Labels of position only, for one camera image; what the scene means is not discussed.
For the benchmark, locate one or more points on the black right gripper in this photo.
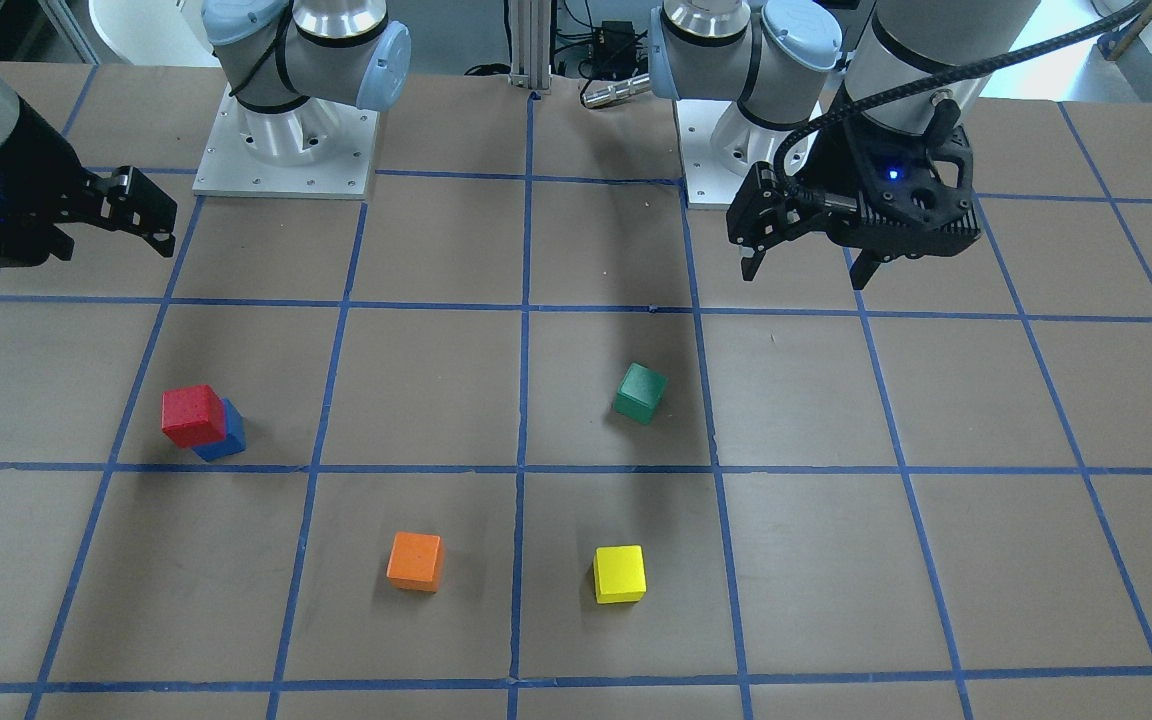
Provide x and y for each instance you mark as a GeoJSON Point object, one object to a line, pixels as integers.
{"type": "Point", "coordinates": [36, 160]}

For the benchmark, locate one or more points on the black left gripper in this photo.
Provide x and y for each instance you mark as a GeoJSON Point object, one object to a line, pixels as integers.
{"type": "Point", "coordinates": [829, 168]}

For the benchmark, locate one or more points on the red wooden block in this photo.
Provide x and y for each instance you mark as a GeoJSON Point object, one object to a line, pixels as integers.
{"type": "Point", "coordinates": [193, 416]}

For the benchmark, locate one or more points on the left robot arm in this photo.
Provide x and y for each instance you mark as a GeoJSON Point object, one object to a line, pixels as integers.
{"type": "Point", "coordinates": [844, 118]}

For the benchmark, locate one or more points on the green wooden block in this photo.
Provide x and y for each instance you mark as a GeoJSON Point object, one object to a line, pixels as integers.
{"type": "Point", "coordinates": [639, 394]}

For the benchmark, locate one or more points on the blue wooden block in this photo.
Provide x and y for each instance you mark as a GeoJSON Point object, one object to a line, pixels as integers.
{"type": "Point", "coordinates": [233, 442]}

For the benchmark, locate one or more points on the yellow wooden block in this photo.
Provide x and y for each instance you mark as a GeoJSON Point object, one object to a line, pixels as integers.
{"type": "Point", "coordinates": [619, 574]}

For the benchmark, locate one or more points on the orange wooden block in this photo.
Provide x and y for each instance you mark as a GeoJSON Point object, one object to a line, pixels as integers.
{"type": "Point", "coordinates": [416, 562]}

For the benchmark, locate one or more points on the silver cylindrical connector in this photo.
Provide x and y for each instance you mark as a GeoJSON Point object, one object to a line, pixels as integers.
{"type": "Point", "coordinates": [616, 92]}

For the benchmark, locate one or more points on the black electronics box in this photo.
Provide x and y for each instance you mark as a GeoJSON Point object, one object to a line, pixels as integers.
{"type": "Point", "coordinates": [613, 49]}

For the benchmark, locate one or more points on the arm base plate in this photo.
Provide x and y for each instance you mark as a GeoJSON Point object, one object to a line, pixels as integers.
{"type": "Point", "coordinates": [716, 160]}
{"type": "Point", "coordinates": [322, 150]}

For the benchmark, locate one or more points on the aluminium frame post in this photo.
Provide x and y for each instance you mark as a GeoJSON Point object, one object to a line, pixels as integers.
{"type": "Point", "coordinates": [530, 39]}

